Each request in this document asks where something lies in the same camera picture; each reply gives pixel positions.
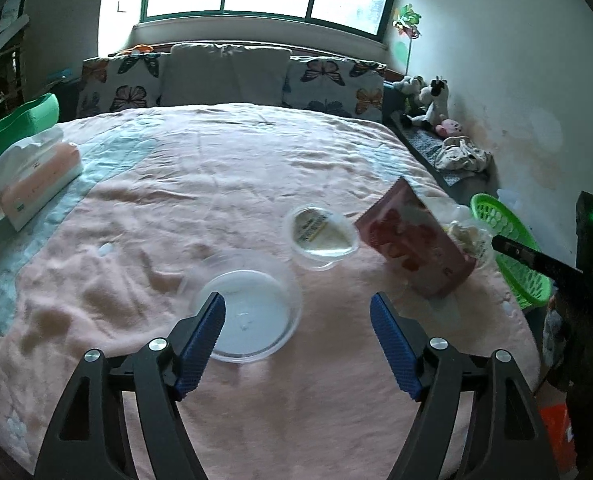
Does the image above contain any right butterfly cushion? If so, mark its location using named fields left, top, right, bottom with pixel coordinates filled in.
left=282, top=56, right=387, bottom=122

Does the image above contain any green plastic mesh basket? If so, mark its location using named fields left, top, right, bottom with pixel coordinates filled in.
left=469, top=193, right=554, bottom=311

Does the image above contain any pink snack bag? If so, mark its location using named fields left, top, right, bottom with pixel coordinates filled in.
left=355, top=178, right=477, bottom=298

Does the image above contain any butterfly cushion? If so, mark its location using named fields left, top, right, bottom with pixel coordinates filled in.
left=282, top=56, right=387, bottom=122
left=77, top=52, right=167, bottom=118

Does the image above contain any clear plastic bag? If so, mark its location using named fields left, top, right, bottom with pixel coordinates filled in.
left=425, top=197, right=494, bottom=268

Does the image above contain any pink blanket table cover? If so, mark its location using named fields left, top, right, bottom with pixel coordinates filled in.
left=0, top=104, right=539, bottom=479

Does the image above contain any left butterfly cushion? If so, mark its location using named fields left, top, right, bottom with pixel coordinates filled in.
left=77, top=52, right=167, bottom=118

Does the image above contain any green plastic basin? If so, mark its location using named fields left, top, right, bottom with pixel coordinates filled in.
left=0, top=92, right=60, bottom=155

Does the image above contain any white plush toy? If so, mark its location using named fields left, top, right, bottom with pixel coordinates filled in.
left=393, top=76, right=426, bottom=96

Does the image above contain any pink pig plush toy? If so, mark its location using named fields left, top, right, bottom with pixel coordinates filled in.
left=434, top=118, right=464, bottom=139

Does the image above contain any cow plush toy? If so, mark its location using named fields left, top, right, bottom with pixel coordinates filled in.
left=401, top=76, right=449, bottom=131

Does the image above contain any colourful pinwheel toy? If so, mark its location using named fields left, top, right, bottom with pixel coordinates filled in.
left=391, top=3, right=423, bottom=75

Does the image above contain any round clear lid with label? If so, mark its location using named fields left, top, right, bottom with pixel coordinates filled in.
left=282, top=204, right=359, bottom=271

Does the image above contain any clear round plastic container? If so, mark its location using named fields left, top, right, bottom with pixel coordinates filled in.
left=175, top=249, right=303, bottom=364

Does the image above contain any crumpled cream cloth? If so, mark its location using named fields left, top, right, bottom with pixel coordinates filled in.
left=434, top=136, right=493, bottom=172

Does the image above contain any pink tissue box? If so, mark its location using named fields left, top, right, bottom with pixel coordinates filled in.
left=0, top=125, right=83, bottom=232

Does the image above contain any white middle cushion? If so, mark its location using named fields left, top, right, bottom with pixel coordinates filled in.
left=160, top=42, right=292, bottom=106

